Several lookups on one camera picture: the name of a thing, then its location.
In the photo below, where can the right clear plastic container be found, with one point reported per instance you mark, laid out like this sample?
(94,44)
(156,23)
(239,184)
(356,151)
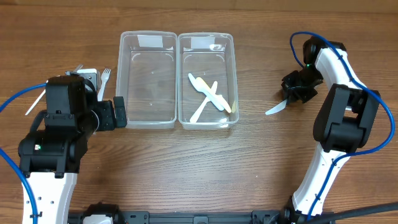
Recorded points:
(210,56)

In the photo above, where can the white plastic knife in container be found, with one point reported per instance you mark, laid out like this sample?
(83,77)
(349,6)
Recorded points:
(198,112)

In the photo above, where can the left clear plastic container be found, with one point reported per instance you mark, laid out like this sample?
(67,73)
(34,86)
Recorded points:
(146,78)

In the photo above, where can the metal fork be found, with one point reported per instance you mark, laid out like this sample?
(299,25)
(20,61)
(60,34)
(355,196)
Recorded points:
(75,70)

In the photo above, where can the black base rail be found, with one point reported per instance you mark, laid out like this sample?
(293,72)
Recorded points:
(111,213)

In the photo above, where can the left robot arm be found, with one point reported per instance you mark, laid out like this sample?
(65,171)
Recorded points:
(51,153)

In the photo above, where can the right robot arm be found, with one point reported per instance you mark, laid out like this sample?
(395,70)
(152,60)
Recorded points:
(342,125)

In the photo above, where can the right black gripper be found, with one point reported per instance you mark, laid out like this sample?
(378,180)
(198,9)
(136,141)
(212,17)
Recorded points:
(296,90)

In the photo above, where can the yellow plastic knife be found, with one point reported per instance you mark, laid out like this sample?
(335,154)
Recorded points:
(224,103)

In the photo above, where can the light blue plastic knife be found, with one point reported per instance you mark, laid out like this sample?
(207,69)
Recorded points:
(281,106)

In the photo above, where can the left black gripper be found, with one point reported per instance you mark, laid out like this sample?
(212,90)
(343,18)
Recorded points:
(119,111)

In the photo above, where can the curved white plastic fork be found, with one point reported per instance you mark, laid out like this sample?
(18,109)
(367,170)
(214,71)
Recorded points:
(35,102)

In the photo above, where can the clear plastic container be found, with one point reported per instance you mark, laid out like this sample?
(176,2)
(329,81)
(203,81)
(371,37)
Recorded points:
(210,56)
(146,78)

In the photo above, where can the white plastic knife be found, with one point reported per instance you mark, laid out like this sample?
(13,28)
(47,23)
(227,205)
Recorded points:
(198,112)
(200,85)

